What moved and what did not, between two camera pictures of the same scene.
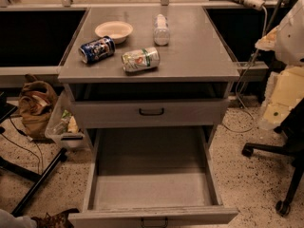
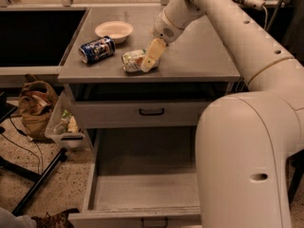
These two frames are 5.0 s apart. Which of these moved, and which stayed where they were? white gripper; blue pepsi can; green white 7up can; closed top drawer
Moved: white gripper
Stayed: blue pepsi can; green white 7up can; closed top drawer
